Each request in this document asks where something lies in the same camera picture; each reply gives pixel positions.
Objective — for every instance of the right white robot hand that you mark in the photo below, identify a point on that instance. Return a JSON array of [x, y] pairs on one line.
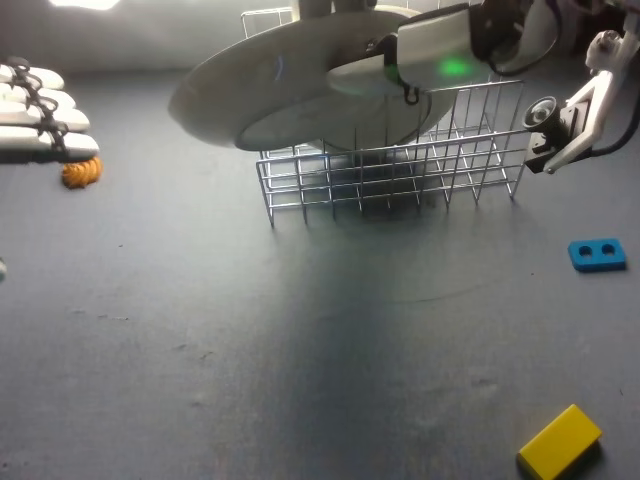
[[435, 45]]

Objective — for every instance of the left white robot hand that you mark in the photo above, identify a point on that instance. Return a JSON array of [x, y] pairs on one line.
[[30, 120]]

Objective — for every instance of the white plate thin black rim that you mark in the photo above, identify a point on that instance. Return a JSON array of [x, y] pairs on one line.
[[260, 85]]

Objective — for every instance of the orange swirl pastry toy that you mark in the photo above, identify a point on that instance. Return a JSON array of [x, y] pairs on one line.
[[82, 173]]

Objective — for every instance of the blue block with two holes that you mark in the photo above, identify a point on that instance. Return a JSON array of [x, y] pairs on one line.
[[580, 264]]

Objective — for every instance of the yellow rectangular block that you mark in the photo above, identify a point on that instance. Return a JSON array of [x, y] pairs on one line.
[[557, 442]]

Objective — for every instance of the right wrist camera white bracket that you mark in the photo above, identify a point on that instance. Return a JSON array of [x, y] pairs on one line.
[[595, 110]]

